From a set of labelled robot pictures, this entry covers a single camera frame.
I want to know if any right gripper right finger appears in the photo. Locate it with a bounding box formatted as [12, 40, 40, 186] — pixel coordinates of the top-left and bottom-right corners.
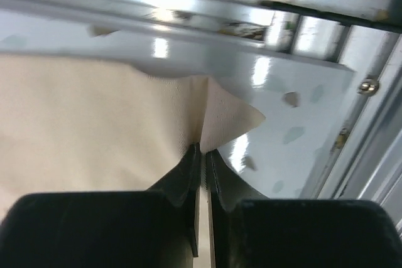
[206, 151, 401, 267]

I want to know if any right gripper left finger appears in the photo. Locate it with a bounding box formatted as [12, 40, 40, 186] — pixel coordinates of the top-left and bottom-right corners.
[1, 144, 201, 267]

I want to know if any beige surgical cloth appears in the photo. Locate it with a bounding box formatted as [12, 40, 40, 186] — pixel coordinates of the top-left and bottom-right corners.
[1, 54, 265, 215]

